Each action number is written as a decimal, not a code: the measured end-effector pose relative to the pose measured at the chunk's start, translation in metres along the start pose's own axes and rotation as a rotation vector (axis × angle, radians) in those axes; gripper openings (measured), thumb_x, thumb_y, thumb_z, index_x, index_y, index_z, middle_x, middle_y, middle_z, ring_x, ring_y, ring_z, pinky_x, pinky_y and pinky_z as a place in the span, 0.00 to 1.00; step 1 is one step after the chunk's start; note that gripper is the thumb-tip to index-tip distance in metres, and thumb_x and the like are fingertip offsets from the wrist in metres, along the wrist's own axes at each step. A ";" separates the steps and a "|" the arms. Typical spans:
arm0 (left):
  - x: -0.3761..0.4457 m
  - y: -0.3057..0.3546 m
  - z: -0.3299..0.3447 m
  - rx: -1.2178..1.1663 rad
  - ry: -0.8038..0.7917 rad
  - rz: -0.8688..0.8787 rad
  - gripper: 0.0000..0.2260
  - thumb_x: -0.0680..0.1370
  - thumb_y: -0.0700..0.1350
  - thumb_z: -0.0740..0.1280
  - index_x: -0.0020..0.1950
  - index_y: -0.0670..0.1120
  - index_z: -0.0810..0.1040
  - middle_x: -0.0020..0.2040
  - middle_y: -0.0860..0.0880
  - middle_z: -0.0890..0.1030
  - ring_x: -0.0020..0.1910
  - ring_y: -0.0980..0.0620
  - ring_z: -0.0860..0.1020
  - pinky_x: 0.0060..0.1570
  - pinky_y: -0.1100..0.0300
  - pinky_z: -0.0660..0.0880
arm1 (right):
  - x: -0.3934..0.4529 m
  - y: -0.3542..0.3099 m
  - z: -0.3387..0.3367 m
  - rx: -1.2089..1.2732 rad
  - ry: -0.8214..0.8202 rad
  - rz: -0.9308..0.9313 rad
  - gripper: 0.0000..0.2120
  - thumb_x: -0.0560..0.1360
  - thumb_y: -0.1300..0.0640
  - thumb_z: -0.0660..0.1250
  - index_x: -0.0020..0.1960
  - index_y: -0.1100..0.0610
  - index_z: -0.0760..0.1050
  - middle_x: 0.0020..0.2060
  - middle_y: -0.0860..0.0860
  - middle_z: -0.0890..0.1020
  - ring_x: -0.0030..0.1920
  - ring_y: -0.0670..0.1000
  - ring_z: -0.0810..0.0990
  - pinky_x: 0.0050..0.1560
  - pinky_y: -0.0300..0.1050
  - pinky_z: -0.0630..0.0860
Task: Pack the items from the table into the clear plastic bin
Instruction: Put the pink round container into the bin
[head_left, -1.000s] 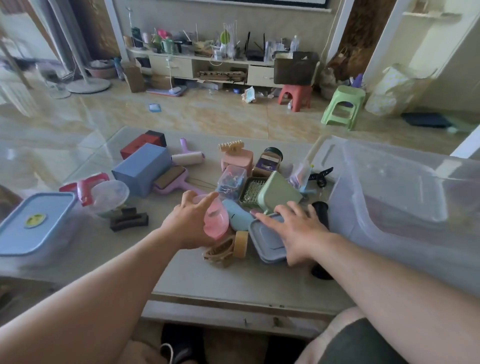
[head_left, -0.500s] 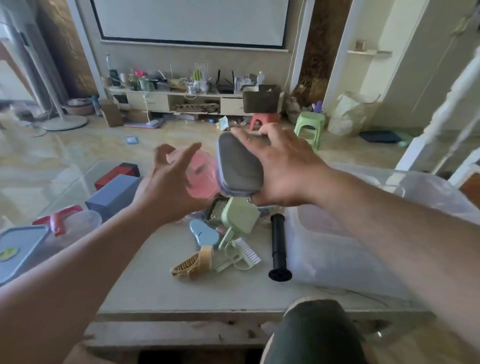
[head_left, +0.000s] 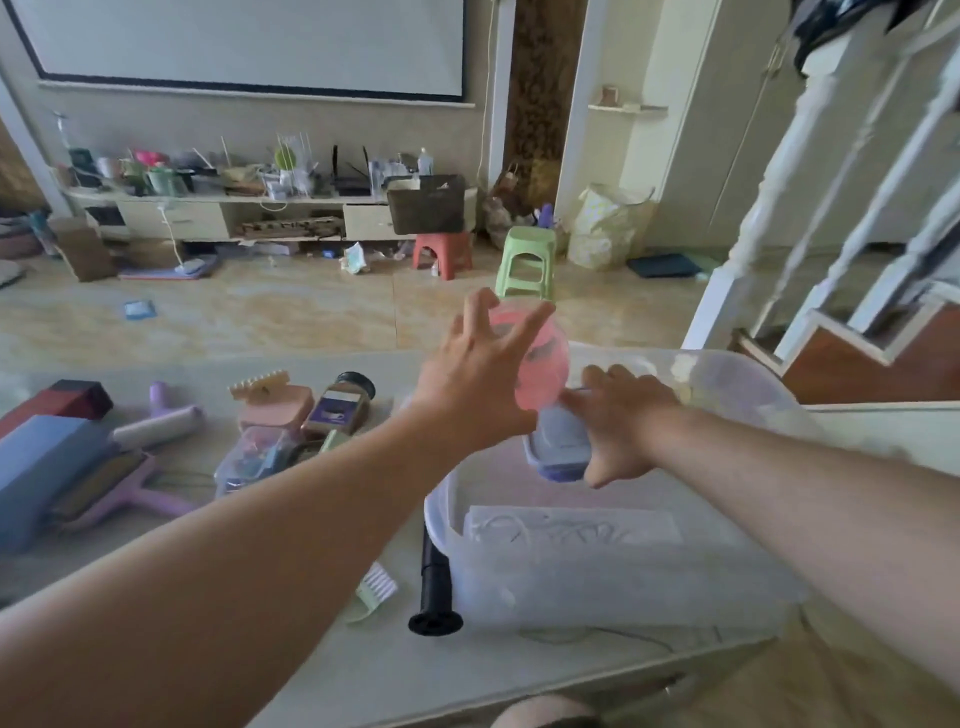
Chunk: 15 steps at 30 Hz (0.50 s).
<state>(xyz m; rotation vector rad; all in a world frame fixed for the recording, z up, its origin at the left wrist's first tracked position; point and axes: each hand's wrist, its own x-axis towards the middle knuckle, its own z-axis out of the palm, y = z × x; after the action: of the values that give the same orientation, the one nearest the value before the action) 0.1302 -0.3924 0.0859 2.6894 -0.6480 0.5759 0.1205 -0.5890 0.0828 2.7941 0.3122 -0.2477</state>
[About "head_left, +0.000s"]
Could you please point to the green plastic stool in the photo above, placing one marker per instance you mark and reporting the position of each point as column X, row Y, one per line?
column 526, row 259

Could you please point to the brown jar with black lid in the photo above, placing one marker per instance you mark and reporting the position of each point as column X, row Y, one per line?
column 337, row 409

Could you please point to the clear plastic storage bin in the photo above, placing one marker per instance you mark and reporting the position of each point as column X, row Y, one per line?
column 600, row 585

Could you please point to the purple flat lint brush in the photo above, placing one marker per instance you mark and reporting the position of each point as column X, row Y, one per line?
column 112, row 491

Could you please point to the white plastic bag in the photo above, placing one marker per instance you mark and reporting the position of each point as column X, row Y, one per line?
column 607, row 225

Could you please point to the dark open box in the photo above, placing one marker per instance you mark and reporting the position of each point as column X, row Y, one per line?
column 426, row 206

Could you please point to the person's right forearm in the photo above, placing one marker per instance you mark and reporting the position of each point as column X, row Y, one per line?
column 810, row 510

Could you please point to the black cylinder with flange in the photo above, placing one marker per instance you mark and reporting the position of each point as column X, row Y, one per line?
column 435, row 592

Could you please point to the person's left thumb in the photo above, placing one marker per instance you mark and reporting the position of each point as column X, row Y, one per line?
column 532, row 328

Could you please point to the cream cupboard door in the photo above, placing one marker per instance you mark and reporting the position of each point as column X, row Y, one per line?
column 720, row 127

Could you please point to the person's knee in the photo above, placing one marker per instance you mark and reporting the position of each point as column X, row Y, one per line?
column 544, row 712

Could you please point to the pink translucent plastic cup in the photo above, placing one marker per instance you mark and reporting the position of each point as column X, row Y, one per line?
column 544, row 375

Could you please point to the white wall shelf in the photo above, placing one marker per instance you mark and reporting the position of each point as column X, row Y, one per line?
column 628, row 107

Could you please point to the purple and white lint roller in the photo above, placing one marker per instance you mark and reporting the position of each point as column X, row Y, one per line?
column 161, row 424

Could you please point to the person's left forearm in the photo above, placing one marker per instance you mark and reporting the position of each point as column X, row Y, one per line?
column 225, row 570

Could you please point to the pale green comb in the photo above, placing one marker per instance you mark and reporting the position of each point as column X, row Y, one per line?
column 375, row 589

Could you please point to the person's right hand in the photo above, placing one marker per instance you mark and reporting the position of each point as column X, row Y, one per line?
column 622, row 424

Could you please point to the red plastic stool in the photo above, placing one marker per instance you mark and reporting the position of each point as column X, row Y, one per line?
column 442, row 251

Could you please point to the purple lidded plastic box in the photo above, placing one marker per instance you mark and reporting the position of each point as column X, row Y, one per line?
column 559, row 442

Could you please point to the person's beige shorts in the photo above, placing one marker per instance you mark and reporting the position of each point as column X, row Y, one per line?
column 847, row 675

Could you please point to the clutter of cups and bottles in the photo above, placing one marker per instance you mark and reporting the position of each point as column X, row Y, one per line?
column 187, row 176

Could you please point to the person's right thumb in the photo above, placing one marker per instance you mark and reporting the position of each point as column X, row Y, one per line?
column 579, row 403

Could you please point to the dark blue floor mat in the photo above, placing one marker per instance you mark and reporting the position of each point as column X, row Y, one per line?
column 664, row 265

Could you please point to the dark hanging garment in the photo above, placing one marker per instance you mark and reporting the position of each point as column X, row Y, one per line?
column 840, row 26

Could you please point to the purple flat scale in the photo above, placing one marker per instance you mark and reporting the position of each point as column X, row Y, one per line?
column 172, row 268

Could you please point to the cream television cabinet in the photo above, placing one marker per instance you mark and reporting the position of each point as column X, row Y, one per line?
column 187, row 217

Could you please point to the person's left hand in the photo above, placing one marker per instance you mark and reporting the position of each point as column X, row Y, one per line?
column 465, row 382

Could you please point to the dark red box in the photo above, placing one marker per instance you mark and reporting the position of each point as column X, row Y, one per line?
column 64, row 401

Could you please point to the long blue box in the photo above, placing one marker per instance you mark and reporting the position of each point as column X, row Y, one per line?
column 41, row 472

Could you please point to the small blue packet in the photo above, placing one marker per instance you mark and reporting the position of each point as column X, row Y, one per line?
column 140, row 310

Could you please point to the brown cardboard box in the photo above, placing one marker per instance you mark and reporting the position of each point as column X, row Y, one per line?
column 82, row 251

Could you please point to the pink plastic box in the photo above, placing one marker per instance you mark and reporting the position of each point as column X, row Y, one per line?
column 274, row 409

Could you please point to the crumpled white wrapper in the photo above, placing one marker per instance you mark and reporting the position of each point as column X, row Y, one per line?
column 354, row 259

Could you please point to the cream hair claw clip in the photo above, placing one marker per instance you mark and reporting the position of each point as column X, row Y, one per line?
column 259, row 382

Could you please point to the black router with antennas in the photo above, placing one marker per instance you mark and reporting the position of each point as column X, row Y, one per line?
column 351, row 184

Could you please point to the white projector screen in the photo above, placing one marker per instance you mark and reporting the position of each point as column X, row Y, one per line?
column 240, row 41

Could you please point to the white stair railing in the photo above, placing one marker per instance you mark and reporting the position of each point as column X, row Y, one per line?
column 795, row 187

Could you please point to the clear pouch with small items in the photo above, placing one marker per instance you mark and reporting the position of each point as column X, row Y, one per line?
column 251, row 461

